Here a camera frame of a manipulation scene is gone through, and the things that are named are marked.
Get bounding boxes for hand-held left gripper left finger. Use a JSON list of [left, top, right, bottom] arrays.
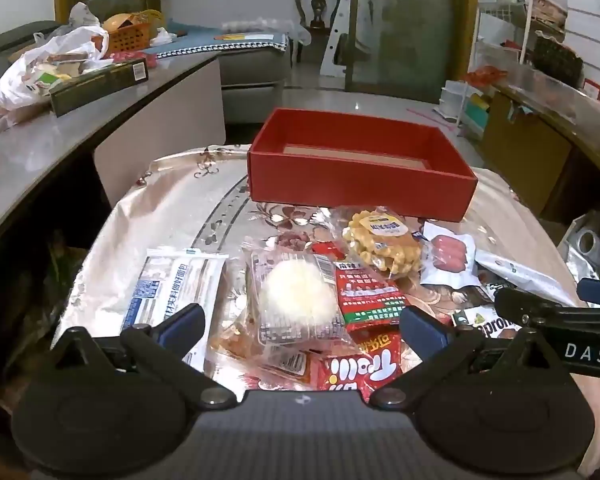
[[50, 304, 238, 411]]

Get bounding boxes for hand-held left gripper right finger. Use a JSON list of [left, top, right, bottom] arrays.
[[369, 306, 573, 410]]

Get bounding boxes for long white snack packet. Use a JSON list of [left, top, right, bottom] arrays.
[[474, 251, 582, 307]]

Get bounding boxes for blue white bread packet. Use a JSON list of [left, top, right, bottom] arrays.
[[122, 248, 230, 367]]

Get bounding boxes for white wafer packet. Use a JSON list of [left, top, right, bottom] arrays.
[[451, 305, 525, 342]]

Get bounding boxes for orange cake packet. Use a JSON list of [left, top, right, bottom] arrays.
[[206, 307, 263, 363]]

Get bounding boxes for red packet with green label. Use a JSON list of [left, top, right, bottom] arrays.
[[334, 259, 410, 332]]

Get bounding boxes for red gummy packet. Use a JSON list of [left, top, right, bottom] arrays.
[[316, 331, 405, 392]]

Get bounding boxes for clear sausage packet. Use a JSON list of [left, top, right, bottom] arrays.
[[419, 222, 477, 289]]

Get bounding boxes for clear waffle packet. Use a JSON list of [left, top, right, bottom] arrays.
[[341, 206, 424, 280]]

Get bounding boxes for clear packet with white cake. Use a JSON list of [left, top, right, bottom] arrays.
[[249, 250, 347, 347]]

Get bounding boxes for red cardboard box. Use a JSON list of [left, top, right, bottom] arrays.
[[246, 108, 479, 222]]

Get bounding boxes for shiny floral tablecloth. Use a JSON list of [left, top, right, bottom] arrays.
[[51, 144, 600, 413]]

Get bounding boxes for small red snack packet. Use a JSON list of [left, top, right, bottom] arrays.
[[311, 240, 347, 262]]

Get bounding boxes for brown cardboard box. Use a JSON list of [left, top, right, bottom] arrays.
[[481, 91, 574, 189]]

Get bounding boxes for wooden desk with glass top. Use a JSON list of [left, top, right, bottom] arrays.
[[494, 66, 600, 222]]

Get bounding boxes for beige cabinet panel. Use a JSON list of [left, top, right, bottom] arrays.
[[93, 56, 227, 207]]

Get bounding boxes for small white plastic rack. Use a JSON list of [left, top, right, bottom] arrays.
[[439, 80, 492, 137]]

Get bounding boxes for dark woven basket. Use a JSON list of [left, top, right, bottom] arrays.
[[531, 35, 586, 89]]

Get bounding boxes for grey sofa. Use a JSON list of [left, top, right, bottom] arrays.
[[152, 25, 296, 127]]

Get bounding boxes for dark green long box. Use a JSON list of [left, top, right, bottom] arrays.
[[49, 58, 150, 118]]

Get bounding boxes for blue patterned sofa cover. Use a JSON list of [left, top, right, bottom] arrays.
[[150, 26, 289, 59]]

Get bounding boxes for white plastic bag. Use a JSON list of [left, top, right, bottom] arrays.
[[0, 24, 111, 129]]

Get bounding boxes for orange plastic basket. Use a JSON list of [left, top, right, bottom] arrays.
[[101, 21, 154, 57]]

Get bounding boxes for white perforated board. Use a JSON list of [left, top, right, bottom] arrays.
[[321, 0, 354, 79]]

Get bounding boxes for dark wooden chair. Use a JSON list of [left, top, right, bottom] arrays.
[[294, 0, 342, 30]]

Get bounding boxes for white wire shelf rack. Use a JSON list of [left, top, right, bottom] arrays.
[[472, 0, 542, 67]]

